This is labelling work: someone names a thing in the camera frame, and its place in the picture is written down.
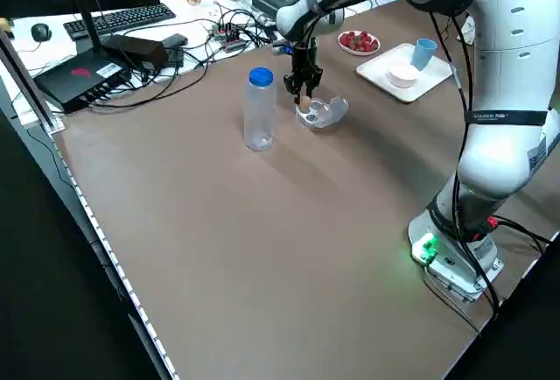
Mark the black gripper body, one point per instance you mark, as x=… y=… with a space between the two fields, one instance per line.
x=306 y=62

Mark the brown egg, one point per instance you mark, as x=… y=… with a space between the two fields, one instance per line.
x=305 y=100

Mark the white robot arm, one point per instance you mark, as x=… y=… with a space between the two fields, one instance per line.
x=503 y=91

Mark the clear plastic egg carton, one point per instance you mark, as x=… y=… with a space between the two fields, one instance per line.
x=315 y=121

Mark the pink bowl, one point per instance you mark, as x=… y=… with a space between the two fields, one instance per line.
x=402 y=77

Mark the blue cup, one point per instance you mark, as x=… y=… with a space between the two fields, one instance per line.
x=422 y=56

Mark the white rectangular tray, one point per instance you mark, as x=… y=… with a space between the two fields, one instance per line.
x=429 y=78

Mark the clear bottle with blue cap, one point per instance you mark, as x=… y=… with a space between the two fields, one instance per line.
x=259 y=113

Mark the white plate of strawberries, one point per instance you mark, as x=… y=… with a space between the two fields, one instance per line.
x=356 y=53

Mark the flat black device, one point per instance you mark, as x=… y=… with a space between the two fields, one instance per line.
x=269 y=1

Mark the usb hub with plugs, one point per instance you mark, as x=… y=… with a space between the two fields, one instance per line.
x=229 y=40

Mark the small black adapter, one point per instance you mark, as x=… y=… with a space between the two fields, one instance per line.
x=175 y=40

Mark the black power brick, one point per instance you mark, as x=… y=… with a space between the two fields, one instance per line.
x=135 y=49

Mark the black keyboard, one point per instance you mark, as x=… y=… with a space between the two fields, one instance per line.
x=122 y=16

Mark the black box with red logo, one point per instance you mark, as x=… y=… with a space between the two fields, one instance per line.
x=79 y=78

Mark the black monitor stand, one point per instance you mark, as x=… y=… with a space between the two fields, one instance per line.
x=85 y=12

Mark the white side desk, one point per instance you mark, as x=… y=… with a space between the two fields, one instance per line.
x=54 y=32

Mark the black computer mouse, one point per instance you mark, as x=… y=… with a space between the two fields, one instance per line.
x=40 y=32

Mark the aluminium frame post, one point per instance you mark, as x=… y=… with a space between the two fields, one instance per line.
x=30 y=86

